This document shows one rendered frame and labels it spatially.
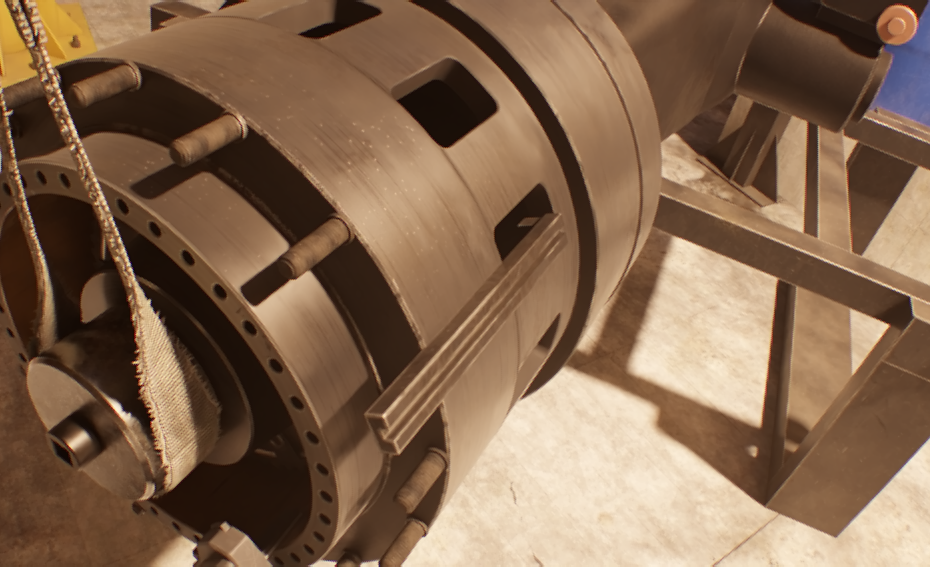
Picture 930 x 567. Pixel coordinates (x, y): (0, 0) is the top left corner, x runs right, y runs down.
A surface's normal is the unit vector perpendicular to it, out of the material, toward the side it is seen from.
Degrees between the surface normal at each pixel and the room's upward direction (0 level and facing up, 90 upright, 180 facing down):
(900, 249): 90
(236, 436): 90
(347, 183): 30
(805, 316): 0
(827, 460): 90
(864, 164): 90
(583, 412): 0
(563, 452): 0
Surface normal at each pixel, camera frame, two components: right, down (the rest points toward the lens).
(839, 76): -0.41, 0.31
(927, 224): -0.80, 0.25
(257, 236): 0.55, -0.49
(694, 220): -0.38, 0.54
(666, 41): 0.65, 0.49
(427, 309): 0.80, -0.12
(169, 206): 0.35, -0.65
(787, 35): -0.30, 0.03
